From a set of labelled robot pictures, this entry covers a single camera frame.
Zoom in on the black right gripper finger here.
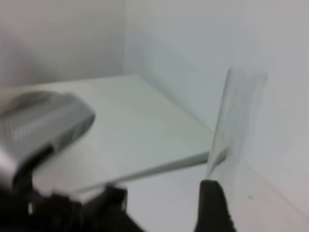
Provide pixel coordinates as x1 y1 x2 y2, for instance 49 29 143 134
195 180 236 232

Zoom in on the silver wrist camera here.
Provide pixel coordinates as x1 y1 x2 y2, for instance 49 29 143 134
0 91 96 191

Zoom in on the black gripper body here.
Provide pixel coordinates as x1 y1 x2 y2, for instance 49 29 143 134
0 181 143 232

